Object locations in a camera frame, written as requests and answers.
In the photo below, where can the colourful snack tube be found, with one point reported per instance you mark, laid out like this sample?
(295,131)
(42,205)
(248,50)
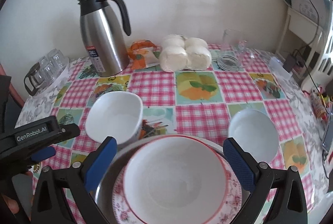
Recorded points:
(318,105)

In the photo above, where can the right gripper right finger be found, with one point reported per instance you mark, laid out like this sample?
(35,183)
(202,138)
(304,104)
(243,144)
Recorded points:
(289,203)

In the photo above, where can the small white round bowl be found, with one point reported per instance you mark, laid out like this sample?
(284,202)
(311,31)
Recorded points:
(255,133)

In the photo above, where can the white lattice shelf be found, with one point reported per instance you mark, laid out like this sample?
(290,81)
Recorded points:
(302,27)

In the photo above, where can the orange snack packet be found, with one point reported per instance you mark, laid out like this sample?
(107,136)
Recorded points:
(144,54)

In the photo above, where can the white power strip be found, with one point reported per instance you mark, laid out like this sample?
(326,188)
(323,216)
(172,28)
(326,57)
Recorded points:
(276,67)

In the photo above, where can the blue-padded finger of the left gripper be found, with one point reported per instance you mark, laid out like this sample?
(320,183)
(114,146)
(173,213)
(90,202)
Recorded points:
(43,154)

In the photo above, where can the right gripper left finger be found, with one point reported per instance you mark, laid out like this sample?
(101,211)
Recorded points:
(50,203)

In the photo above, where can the pink checkered tablecloth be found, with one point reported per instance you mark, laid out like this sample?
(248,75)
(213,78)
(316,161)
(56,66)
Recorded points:
(201,104)

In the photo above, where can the black power adapter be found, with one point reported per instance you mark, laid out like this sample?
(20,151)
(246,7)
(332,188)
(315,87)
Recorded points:
(290,62)

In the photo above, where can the pink floral round plate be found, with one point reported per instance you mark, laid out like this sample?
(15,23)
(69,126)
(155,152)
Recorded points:
(231,206)

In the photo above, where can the smartphone on stand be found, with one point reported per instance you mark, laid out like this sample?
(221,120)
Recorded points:
(327,137)

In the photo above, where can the bag of white buns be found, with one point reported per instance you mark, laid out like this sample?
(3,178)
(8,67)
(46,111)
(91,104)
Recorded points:
(183,53)

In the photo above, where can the clear glass mug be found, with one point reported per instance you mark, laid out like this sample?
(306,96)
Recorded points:
(234,54)

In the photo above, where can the glass teapot with cups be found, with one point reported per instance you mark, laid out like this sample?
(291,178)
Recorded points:
(50,72)

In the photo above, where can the stainless steel thermos jug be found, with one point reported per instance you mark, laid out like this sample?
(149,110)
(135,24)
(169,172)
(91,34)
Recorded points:
(102,25)

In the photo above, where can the white square bowl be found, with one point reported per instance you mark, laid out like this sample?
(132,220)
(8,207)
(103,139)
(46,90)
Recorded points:
(118,114)

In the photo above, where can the strawberry pattern bowl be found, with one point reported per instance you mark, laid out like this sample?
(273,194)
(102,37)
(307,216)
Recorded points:
(174,179)

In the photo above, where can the person's left hand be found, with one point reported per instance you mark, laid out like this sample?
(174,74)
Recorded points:
(12,204)

